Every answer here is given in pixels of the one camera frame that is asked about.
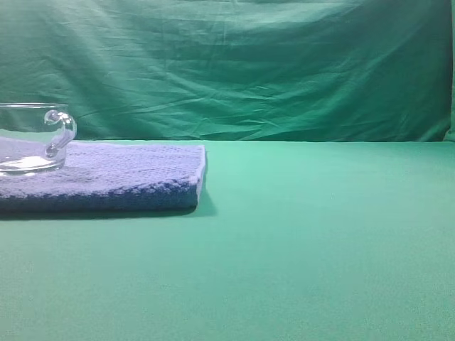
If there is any green backdrop cloth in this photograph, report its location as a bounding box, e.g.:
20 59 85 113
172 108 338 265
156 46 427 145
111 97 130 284
1 1 454 142

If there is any transparent glass cup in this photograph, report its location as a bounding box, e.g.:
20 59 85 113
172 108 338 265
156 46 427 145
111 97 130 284
1 103 77 175

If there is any blue knitted towel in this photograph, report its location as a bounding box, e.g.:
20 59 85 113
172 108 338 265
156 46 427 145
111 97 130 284
1 141 206 212

